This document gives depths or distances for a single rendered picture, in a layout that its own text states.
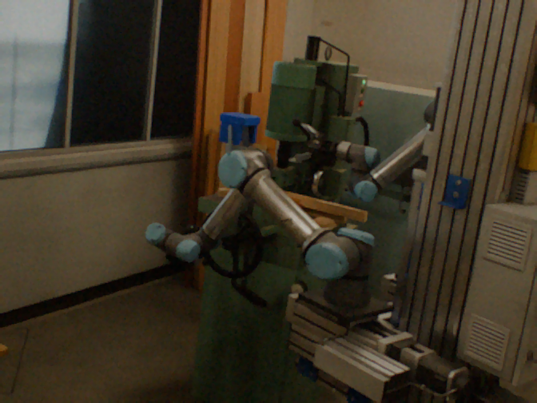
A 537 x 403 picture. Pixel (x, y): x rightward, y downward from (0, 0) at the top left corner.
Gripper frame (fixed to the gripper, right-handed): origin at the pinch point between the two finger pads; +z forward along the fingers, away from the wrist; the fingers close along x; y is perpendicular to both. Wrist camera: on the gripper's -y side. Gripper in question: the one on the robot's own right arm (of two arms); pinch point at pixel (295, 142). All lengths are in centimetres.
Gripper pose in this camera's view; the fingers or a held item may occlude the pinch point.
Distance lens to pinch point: 290.4
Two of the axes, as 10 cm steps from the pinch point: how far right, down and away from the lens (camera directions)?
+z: -8.5, -2.3, 4.7
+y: -4.0, -2.9, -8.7
